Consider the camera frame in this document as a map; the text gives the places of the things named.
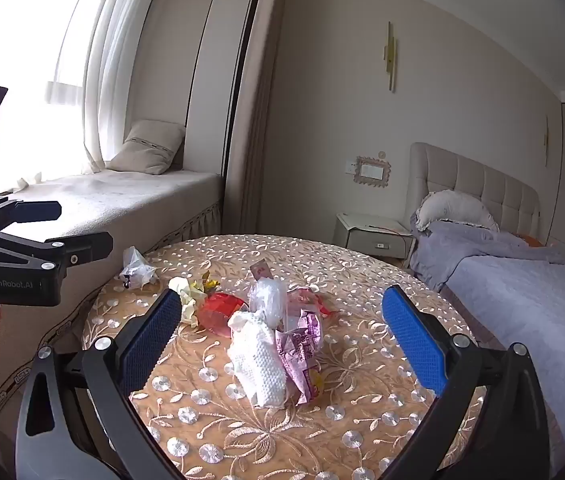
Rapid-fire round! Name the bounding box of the white paper towel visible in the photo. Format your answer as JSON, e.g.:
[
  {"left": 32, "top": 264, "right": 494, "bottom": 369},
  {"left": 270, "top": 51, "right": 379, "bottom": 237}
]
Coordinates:
[{"left": 226, "top": 310, "right": 288, "bottom": 407}]

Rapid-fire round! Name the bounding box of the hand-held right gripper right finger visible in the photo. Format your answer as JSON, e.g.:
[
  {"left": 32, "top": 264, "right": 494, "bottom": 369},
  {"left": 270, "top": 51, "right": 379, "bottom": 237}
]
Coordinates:
[{"left": 380, "top": 285, "right": 552, "bottom": 480}]

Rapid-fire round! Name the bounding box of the orange cable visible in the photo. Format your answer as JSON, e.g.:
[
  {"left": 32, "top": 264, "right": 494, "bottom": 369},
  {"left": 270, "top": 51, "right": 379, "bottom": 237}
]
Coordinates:
[{"left": 367, "top": 224, "right": 413, "bottom": 236}]

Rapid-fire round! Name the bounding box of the white nightstand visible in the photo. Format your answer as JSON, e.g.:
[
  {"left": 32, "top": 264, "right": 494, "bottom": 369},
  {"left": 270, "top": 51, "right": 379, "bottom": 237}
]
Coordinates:
[{"left": 333, "top": 212, "right": 416, "bottom": 261}]

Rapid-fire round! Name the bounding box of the pink printed wrapper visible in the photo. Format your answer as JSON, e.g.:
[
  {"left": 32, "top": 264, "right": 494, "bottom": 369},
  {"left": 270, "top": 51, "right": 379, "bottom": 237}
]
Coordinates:
[{"left": 275, "top": 307, "right": 326, "bottom": 405}]

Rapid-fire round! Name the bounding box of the white ruffled pillow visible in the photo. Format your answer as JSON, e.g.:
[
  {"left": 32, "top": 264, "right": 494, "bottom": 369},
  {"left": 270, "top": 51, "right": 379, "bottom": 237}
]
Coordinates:
[{"left": 415, "top": 190, "right": 501, "bottom": 233}]

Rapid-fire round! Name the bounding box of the red clear plastic wrapper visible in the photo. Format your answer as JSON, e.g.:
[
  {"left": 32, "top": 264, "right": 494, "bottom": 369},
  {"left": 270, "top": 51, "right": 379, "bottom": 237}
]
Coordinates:
[{"left": 287, "top": 287, "right": 341, "bottom": 318}]

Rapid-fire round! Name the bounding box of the red orange snack packet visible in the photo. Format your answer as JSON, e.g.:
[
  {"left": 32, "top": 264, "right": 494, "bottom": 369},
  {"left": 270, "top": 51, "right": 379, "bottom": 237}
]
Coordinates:
[{"left": 197, "top": 292, "right": 248, "bottom": 336}]

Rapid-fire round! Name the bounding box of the framed wall switch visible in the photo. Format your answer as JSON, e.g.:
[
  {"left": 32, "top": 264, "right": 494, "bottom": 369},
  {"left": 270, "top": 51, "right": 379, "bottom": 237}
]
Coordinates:
[{"left": 355, "top": 156, "right": 392, "bottom": 189}]

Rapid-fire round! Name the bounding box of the embroidered round tablecloth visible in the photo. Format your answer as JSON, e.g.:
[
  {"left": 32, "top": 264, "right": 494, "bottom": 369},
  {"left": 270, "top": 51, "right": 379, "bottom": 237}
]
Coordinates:
[{"left": 82, "top": 233, "right": 488, "bottom": 480}]

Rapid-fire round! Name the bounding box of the beige tufted headboard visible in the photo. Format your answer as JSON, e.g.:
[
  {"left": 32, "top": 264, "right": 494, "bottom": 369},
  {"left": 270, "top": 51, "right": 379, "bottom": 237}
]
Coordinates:
[{"left": 409, "top": 141, "right": 541, "bottom": 241}]

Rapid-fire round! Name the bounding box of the beige pillow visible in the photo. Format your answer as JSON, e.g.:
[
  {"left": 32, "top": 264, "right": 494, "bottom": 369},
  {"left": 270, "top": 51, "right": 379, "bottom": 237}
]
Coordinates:
[{"left": 107, "top": 120, "right": 186, "bottom": 176}]

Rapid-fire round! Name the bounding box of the large clear plastic bag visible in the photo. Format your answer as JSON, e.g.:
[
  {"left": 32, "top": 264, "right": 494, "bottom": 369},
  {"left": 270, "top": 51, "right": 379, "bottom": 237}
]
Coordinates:
[{"left": 248, "top": 277, "right": 288, "bottom": 323}]

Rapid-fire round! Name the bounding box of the sheer white curtain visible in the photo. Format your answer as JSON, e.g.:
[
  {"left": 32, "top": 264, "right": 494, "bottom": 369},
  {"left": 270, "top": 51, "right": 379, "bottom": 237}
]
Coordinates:
[{"left": 37, "top": 0, "right": 168, "bottom": 181}]

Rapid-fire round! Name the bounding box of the small crumpled plastic bag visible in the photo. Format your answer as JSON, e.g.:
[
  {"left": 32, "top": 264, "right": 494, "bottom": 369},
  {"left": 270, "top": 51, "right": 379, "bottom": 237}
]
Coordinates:
[{"left": 119, "top": 246, "right": 160, "bottom": 291}]

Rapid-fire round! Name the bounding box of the purple blanket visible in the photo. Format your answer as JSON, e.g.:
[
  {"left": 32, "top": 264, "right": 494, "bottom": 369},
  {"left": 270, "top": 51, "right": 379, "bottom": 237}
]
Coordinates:
[{"left": 409, "top": 212, "right": 565, "bottom": 461}]

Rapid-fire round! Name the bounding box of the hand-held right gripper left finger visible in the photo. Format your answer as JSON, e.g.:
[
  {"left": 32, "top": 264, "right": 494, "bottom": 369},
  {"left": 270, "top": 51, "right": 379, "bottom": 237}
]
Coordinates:
[{"left": 15, "top": 287, "right": 184, "bottom": 480}]

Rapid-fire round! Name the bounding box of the yellow snack wrapper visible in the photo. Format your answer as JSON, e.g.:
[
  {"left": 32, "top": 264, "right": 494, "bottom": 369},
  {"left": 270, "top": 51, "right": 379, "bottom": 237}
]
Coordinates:
[{"left": 168, "top": 271, "right": 220, "bottom": 329}]

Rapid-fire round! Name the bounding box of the beige drape curtain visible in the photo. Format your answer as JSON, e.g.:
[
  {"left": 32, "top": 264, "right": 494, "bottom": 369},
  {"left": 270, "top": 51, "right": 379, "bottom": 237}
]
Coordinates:
[{"left": 225, "top": 0, "right": 291, "bottom": 235}]

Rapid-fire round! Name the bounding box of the beige window seat cover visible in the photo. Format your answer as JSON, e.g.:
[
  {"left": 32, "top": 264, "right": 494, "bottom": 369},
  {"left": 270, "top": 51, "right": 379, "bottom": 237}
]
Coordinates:
[{"left": 0, "top": 169, "right": 224, "bottom": 411}]

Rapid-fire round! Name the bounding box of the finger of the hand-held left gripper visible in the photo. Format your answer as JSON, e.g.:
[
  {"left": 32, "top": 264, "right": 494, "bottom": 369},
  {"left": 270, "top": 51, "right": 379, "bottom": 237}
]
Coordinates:
[
  {"left": 0, "top": 231, "right": 114, "bottom": 279},
  {"left": 0, "top": 197, "right": 62, "bottom": 231}
]

